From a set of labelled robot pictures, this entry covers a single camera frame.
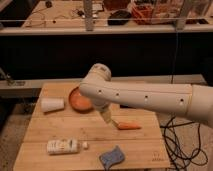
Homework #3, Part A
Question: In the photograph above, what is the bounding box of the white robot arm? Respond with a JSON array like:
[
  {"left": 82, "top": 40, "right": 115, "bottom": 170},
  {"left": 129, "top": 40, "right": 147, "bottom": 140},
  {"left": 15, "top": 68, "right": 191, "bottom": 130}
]
[{"left": 79, "top": 63, "right": 213, "bottom": 129}]

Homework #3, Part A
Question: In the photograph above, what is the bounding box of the orange crate on bench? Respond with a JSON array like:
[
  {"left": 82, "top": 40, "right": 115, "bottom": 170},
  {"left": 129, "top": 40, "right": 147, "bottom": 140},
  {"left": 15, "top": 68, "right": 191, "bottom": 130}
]
[{"left": 131, "top": 5, "right": 152, "bottom": 25}]

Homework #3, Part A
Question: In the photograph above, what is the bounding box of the white paper cup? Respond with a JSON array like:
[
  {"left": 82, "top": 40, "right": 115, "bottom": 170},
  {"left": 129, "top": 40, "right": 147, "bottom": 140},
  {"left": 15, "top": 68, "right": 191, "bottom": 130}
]
[{"left": 41, "top": 98, "right": 65, "bottom": 113}]

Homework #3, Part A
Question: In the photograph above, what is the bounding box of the metal clamp at left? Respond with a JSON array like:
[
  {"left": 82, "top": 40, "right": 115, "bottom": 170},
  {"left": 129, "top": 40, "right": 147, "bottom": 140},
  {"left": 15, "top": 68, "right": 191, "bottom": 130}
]
[{"left": 0, "top": 67, "right": 25, "bottom": 86}]

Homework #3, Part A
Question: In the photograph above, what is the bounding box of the black object on bench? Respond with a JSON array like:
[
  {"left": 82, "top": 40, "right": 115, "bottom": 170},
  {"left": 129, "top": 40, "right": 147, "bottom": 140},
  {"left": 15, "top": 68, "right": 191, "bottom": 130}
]
[{"left": 107, "top": 10, "right": 131, "bottom": 26}]

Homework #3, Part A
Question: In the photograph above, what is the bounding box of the orange wooden bowl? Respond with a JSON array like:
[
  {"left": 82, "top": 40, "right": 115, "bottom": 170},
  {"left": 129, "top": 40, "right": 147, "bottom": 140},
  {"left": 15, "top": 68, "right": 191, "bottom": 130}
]
[{"left": 68, "top": 87, "right": 93, "bottom": 113}]

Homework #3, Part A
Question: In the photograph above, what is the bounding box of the white plastic bottle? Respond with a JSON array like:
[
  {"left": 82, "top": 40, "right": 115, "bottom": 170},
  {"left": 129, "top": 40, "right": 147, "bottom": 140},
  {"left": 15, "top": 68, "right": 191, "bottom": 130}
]
[{"left": 46, "top": 139, "right": 89, "bottom": 155}]

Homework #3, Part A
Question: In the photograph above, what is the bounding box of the orange toy carrot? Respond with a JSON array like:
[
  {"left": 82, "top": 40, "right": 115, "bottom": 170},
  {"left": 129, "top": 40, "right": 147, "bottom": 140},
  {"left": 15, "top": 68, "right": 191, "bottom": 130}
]
[{"left": 112, "top": 120, "right": 141, "bottom": 130}]

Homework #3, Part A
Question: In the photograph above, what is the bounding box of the blue cloth rag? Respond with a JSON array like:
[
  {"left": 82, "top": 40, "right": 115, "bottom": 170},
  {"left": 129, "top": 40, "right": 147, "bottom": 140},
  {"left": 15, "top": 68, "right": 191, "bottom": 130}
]
[{"left": 99, "top": 146, "right": 125, "bottom": 171}]

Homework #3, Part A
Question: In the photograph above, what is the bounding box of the metal frame post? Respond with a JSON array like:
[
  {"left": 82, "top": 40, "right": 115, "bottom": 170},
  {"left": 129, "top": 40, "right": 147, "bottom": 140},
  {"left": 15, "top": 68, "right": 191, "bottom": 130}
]
[{"left": 83, "top": 0, "right": 93, "bottom": 31}]

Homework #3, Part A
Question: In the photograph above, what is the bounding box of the black floor cable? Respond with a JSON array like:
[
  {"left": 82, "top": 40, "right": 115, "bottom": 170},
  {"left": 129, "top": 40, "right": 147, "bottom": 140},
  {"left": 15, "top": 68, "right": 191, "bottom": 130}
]
[{"left": 159, "top": 114, "right": 210, "bottom": 171}]

